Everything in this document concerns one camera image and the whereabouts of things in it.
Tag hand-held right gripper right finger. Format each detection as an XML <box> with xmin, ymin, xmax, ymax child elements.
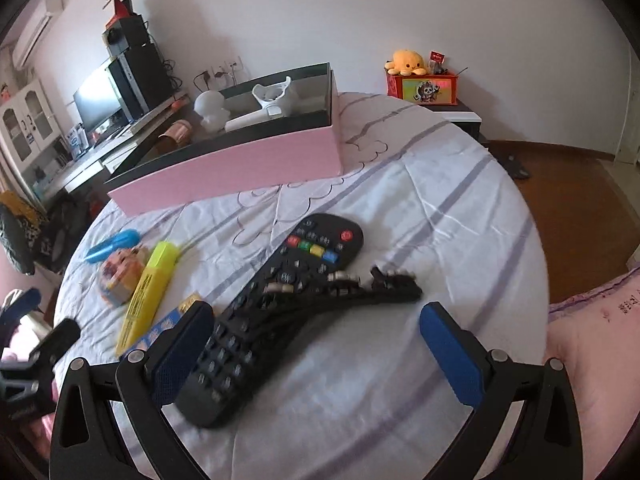
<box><xmin>419</xmin><ymin>301</ymin><xmax>583</xmax><ymax>480</ymax></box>

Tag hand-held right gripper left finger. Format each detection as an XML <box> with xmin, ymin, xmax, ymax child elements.
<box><xmin>48</xmin><ymin>301</ymin><xmax>216</xmax><ymax>480</ymax></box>

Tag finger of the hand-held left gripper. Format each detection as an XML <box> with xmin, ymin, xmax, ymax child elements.
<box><xmin>0</xmin><ymin>287</ymin><xmax>42</xmax><ymax>333</ymax></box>
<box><xmin>30</xmin><ymin>318</ymin><xmax>82</xmax><ymax>369</ymax></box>

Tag blue and gold box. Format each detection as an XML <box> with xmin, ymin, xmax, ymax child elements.
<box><xmin>120</xmin><ymin>296</ymin><xmax>216</xmax><ymax>361</ymax></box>

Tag yellow highlighter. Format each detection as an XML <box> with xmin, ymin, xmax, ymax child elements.
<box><xmin>115</xmin><ymin>241</ymin><xmax>181</xmax><ymax>357</ymax></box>

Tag black hair clip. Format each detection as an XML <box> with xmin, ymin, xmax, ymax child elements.
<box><xmin>240</xmin><ymin>265</ymin><xmax>423</xmax><ymax>321</ymax></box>

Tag blue plastic tube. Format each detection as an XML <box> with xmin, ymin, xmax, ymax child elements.
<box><xmin>82</xmin><ymin>229</ymin><xmax>142</xmax><ymax>263</ymax></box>

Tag black remote control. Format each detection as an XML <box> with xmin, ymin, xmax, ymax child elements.
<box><xmin>175</xmin><ymin>212</ymin><xmax>365</xmax><ymax>428</ymax></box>

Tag pink box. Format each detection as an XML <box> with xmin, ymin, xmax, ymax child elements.
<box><xmin>102</xmin><ymin>62</ymin><xmax>346</xmax><ymax>218</ymax></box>

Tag small white box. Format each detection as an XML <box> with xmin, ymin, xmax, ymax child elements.
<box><xmin>225</xmin><ymin>105</ymin><xmax>291</xmax><ymax>133</ymax></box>

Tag white figure lamp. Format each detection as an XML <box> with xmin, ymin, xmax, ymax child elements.
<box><xmin>194</xmin><ymin>89</ymin><xmax>228</xmax><ymax>133</ymax></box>

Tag dark grey jacket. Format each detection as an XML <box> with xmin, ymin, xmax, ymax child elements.
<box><xmin>0</xmin><ymin>207</ymin><xmax>36</xmax><ymax>276</ymax></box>

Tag pink block figure toy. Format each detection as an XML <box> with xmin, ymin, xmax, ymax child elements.
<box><xmin>98</xmin><ymin>246</ymin><xmax>151</xmax><ymax>306</ymax></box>

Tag yellow patterned cloth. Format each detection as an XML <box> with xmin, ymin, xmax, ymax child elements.
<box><xmin>0</xmin><ymin>190</ymin><xmax>41</xmax><ymax>241</ymax></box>

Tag striped white quilt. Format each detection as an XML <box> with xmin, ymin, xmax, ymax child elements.
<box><xmin>52</xmin><ymin>91</ymin><xmax>551</xmax><ymax>480</ymax></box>

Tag person's pink clothing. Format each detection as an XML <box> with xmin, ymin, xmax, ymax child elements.
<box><xmin>545</xmin><ymin>265</ymin><xmax>640</xmax><ymax>480</ymax></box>

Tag white desk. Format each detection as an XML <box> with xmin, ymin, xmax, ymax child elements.
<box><xmin>32</xmin><ymin>92</ymin><xmax>196</xmax><ymax>201</ymax></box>

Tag blue and white carton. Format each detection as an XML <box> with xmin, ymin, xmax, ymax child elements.
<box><xmin>67</xmin><ymin>127</ymin><xmax>88</xmax><ymax>158</ymax></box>

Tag white glass-door hutch cabinet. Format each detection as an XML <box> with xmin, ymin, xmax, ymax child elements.
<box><xmin>0</xmin><ymin>77</ymin><xmax>68</xmax><ymax>196</ymax></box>

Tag black floor scale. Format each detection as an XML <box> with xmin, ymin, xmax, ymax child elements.
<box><xmin>500</xmin><ymin>152</ymin><xmax>531</xmax><ymax>180</ymax></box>

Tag black computer monitor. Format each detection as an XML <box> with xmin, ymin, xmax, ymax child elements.
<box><xmin>72</xmin><ymin>57</ymin><xmax>126</xmax><ymax>133</ymax></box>

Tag black-top low cabinet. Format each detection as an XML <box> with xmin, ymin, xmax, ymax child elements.
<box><xmin>415</xmin><ymin>97</ymin><xmax>483</xmax><ymax>148</ymax></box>

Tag black computer tower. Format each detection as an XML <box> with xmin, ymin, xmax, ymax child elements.
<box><xmin>107</xmin><ymin>42</ymin><xmax>173</xmax><ymax>121</ymax></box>

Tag red printed box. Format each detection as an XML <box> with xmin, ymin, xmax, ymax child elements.
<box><xmin>384</xmin><ymin>67</ymin><xmax>461</xmax><ymax>107</ymax></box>

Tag white air conditioner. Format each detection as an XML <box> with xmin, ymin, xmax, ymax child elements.
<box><xmin>12</xmin><ymin>0</ymin><xmax>65</xmax><ymax>68</ymax></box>

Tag black speaker box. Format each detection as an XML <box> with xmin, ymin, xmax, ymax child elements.
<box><xmin>102</xmin><ymin>22</ymin><xmax>151</xmax><ymax>56</ymax></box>

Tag yellow octopus plush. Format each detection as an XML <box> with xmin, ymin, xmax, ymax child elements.
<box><xmin>385</xmin><ymin>49</ymin><xmax>432</xmax><ymax>77</ymax></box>

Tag red triangular ornament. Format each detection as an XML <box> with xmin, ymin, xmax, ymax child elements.
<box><xmin>105</xmin><ymin>0</ymin><xmax>138</xmax><ymax>28</ymax></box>

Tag black power cables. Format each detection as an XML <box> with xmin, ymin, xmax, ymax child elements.
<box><xmin>192</xmin><ymin>72</ymin><xmax>238</xmax><ymax>91</ymax></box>

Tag white wall socket panel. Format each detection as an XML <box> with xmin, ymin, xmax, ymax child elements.
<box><xmin>197</xmin><ymin>56</ymin><xmax>244</xmax><ymax>80</ymax></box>

